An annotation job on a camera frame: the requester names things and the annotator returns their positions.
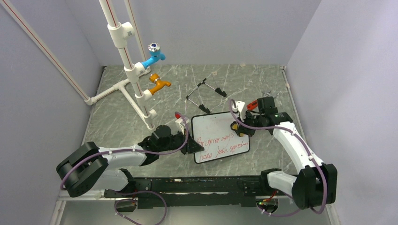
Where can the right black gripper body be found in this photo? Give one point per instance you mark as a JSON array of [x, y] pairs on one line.
[[253, 120]]

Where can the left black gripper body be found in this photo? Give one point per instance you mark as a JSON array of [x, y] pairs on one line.
[[175, 142]]

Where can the small black-framed whiteboard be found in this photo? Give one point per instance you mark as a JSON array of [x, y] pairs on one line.
[[213, 133]]

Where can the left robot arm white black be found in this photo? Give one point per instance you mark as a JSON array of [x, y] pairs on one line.
[[91, 167]]

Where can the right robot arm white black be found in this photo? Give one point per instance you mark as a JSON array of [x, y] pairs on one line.
[[315, 182]]

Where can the orange faucet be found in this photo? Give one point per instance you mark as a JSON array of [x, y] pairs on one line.
[[159, 83]]

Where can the blue faucet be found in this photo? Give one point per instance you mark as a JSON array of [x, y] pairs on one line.
[[156, 55]]

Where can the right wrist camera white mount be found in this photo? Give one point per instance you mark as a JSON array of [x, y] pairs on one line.
[[239, 108]]

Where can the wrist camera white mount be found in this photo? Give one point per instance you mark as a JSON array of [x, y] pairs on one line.
[[182, 123], [239, 108]]

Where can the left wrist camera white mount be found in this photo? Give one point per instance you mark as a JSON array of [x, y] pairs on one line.
[[182, 123]]

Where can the black wire whiteboard stand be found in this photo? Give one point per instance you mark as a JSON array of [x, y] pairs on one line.
[[203, 92]]

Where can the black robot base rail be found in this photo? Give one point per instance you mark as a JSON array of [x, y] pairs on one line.
[[199, 191]]

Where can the white PVC pipe frame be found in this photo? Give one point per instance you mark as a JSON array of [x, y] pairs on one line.
[[130, 87]]

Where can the aluminium extrusion frame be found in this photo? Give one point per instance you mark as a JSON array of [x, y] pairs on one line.
[[81, 192]]

